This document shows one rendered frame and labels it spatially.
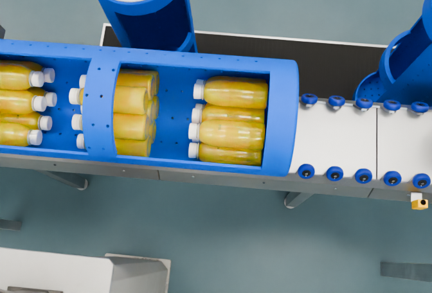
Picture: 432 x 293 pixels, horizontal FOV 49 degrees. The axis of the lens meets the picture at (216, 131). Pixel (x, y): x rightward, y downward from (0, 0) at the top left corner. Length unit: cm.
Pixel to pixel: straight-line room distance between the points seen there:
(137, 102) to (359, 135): 62
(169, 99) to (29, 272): 55
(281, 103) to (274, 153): 11
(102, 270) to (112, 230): 119
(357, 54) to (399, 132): 98
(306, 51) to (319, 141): 100
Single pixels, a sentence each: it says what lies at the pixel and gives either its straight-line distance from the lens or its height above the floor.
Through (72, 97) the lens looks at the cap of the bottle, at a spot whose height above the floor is 115.
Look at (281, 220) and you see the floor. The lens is 222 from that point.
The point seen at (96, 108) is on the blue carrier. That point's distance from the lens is 106.
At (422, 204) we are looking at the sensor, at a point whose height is 95.
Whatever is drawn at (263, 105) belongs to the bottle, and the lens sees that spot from 115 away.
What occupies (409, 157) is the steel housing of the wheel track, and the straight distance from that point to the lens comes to 139.
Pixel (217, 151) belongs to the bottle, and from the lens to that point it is 115.
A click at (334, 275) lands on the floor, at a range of 225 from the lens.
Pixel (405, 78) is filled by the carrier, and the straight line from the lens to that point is 170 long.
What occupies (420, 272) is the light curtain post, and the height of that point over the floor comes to 45.
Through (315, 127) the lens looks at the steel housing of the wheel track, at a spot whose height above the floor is 93.
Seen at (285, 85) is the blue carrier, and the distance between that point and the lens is 104.
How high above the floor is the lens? 220
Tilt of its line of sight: 75 degrees down
